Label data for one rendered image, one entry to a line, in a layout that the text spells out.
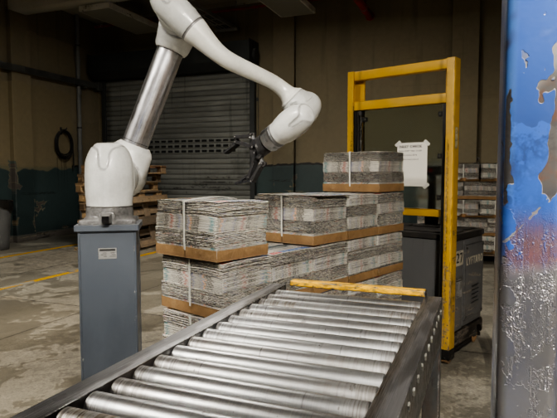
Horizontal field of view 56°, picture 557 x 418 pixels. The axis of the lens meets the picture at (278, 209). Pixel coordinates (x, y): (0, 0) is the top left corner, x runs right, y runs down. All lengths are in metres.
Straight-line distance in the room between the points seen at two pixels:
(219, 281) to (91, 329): 0.49
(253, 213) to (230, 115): 7.82
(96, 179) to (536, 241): 1.71
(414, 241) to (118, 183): 2.25
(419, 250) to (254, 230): 1.69
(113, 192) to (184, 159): 8.49
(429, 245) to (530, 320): 3.35
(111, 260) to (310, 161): 7.63
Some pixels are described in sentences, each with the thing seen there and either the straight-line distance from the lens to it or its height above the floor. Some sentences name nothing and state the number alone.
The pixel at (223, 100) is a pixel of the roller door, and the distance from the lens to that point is 9.97.
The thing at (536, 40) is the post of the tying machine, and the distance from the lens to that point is 0.20.
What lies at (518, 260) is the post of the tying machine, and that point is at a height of 1.14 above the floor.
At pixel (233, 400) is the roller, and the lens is 0.92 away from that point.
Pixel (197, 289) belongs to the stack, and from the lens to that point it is 2.13.
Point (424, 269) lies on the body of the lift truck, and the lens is 3.59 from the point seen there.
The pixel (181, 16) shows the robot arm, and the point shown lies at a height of 1.70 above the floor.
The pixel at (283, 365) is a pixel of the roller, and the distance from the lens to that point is 1.07.
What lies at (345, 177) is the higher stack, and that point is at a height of 1.15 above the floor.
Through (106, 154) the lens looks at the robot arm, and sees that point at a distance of 1.85.
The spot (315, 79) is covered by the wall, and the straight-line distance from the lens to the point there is 9.40.
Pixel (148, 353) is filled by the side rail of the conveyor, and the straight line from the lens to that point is 1.15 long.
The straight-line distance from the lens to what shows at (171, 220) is 2.18.
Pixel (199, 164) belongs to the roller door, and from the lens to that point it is 10.13.
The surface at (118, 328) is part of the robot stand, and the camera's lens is 1.89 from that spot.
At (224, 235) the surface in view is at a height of 0.94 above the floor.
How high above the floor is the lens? 1.17
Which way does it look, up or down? 4 degrees down
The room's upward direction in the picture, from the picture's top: straight up
